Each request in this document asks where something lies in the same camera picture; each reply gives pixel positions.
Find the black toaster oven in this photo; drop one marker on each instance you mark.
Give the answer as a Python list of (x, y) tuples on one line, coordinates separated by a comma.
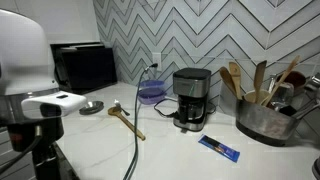
[(81, 68)]

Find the slotted wooden spatula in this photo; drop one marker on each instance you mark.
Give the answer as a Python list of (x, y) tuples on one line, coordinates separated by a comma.
[(236, 77)]

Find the purple lidded plastic container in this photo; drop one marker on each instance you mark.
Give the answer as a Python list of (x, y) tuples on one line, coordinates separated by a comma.
[(150, 96)]

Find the wooden spatula left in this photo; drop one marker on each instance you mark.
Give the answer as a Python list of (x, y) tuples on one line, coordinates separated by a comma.
[(227, 79)]

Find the blue lidded plastic container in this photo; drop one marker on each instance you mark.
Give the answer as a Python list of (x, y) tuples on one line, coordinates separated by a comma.
[(151, 84)]

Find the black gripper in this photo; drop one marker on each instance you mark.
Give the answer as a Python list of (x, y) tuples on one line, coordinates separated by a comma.
[(49, 161)]

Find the metal spoon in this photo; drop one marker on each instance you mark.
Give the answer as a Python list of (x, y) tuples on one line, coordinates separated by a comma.
[(117, 103)]

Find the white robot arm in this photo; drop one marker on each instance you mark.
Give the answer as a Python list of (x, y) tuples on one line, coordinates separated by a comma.
[(26, 71)]

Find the white wall outlet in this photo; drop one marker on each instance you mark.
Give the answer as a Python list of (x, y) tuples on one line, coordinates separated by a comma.
[(156, 57)]

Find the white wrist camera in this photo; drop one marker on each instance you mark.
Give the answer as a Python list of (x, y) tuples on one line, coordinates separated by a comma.
[(58, 104)]

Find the wooden spoon on counter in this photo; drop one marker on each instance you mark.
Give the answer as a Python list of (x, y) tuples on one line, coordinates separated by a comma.
[(114, 111)]

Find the blue snack wrapper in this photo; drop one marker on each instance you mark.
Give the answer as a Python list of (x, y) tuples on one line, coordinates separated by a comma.
[(220, 148)]

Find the black steel coffee maker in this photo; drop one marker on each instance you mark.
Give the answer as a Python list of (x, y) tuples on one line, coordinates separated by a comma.
[(191, 85)]

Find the wooden spoon in pot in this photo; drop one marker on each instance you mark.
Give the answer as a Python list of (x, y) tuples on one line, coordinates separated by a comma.
[(258, 79)]

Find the steel utensil pot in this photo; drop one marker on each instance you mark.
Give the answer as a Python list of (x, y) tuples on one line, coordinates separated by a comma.
[(264, 124)]

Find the small steel bowl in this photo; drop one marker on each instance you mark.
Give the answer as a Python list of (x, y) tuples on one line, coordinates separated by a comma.
[(92, 107)]

